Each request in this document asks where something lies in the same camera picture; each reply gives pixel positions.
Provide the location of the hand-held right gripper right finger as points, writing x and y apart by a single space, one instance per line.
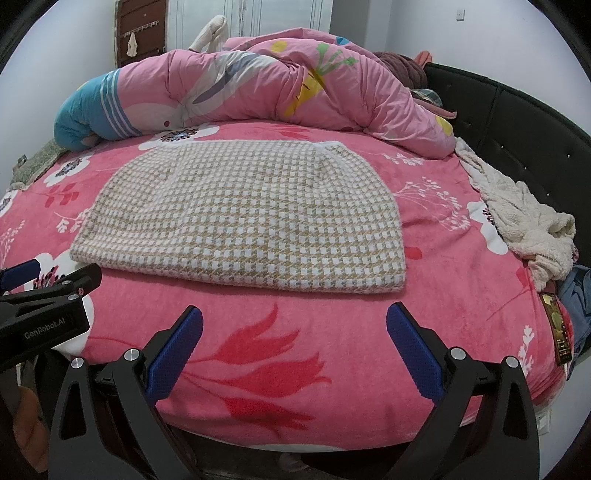
415 350

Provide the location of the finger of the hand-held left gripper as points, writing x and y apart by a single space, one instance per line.
21 270
69 281

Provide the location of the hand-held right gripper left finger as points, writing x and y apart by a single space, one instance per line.
175 350

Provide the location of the beige white houndstooth coat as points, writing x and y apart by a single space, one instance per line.
240 217

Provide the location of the person's left hand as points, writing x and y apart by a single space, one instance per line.
27 429

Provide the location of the pink floral bed blanket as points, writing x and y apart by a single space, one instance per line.
277 350

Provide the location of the grey green cloth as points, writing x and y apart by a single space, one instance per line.
37 164

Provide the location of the blue jeans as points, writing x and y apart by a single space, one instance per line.
577 300

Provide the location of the cream fleece blanket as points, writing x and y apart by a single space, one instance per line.
521 212

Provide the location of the small hanging cream cloth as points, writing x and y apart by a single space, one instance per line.
131 46

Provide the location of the black upholstered headboard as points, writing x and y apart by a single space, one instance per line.
531 129

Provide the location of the plaid cloth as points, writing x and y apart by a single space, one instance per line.
427 97

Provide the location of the pink printed quilt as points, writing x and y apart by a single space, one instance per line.
254 83

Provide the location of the brown wooden door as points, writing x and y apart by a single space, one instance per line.
147 18

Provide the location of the salmon cloth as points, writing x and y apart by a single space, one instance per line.
424 57

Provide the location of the white wall switch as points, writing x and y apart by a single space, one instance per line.
459 14

